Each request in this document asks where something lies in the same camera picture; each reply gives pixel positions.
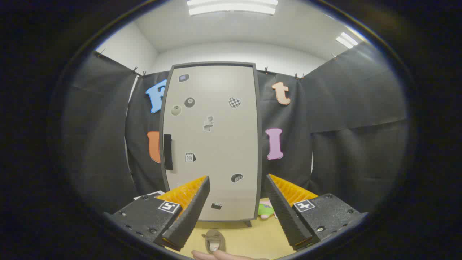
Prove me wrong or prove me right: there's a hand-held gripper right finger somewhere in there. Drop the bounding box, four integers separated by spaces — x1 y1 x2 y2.
265 174 369 252

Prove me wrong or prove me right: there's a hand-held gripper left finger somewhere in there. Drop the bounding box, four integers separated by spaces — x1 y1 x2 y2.
104 176 211 252

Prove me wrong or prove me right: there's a brown fuzzy shoe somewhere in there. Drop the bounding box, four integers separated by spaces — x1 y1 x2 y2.
202 229 226 252

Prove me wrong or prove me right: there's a light grey shoe cabinet door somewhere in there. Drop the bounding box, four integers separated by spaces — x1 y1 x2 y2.
161 65 259 221

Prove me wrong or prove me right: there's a green and pink plush toy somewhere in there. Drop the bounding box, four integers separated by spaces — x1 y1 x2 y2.
257 203 276 219

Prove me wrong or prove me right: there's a black backdrop cloth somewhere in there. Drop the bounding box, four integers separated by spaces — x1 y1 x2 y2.
63 42 408 217

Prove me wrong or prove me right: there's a small ceiling light panel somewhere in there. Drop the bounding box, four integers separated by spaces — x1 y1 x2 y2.
336 32 359 49

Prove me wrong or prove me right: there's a long ceiling light panel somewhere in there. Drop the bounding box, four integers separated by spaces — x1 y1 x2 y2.
187 0 278 16

